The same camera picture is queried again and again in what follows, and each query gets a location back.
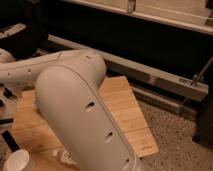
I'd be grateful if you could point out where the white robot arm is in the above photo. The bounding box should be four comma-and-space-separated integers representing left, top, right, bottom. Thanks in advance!
0, 49, 146, 171

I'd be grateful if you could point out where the white ceramic cup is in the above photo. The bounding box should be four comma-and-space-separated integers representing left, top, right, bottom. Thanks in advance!
5, 149, 32, 171

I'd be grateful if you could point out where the light wooden table board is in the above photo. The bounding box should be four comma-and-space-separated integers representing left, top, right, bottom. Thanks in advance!
12, 76, 158, 171

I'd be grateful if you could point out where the black office chair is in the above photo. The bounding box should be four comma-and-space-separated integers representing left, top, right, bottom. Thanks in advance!
0, 22, 48, 59

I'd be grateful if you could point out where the black flat device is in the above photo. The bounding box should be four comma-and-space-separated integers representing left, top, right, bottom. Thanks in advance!
2, 131, 20, 152

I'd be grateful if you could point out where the metal rail beam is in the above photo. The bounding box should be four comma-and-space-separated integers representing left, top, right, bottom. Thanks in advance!
42, 44, 209, 102

